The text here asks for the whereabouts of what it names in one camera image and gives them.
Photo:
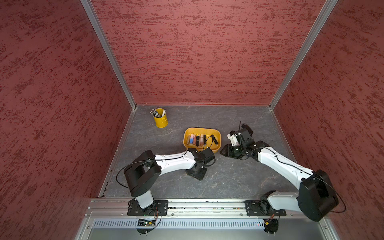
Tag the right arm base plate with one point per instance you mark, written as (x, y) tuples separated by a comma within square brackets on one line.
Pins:
[(262, 209)]

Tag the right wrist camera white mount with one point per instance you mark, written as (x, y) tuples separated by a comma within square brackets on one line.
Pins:
[(233, 139)]

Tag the aluminium corner post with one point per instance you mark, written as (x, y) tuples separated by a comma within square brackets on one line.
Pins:
[(321, 19), (95, 22)]

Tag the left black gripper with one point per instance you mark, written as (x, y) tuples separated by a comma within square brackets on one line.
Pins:
[(200, 176)]

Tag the black rectangular block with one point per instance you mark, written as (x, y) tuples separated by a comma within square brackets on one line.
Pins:
[(245, 126)]

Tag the pink beige lip gloss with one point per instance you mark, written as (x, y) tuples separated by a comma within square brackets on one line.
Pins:
[(201, 140)]

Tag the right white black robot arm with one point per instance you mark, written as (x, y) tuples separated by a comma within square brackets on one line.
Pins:
[(315, 196)]

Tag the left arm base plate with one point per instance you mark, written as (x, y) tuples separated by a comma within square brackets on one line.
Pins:
[(156, 209)]

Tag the left aluminium corner post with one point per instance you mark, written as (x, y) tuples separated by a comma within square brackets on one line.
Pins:
[(95, 22)]

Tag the yellow metal pen cup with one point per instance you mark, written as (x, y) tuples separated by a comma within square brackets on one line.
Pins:
[(161, 122)]

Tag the yellow plastic storage box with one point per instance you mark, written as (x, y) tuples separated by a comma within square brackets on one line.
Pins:
[(203, 131)]

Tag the aluminium front rail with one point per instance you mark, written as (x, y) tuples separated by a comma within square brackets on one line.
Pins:
[(178, 208)]

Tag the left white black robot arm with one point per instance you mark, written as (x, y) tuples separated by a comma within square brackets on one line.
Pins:
[(143, 172)]

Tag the right aluminium corner post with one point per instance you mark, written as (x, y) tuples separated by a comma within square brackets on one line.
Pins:
[(321, 19)]

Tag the pens in yellow cup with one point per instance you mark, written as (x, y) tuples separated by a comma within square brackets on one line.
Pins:
[(158, 113)]

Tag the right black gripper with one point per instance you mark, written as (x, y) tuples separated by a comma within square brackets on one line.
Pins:
[(228, 152)]

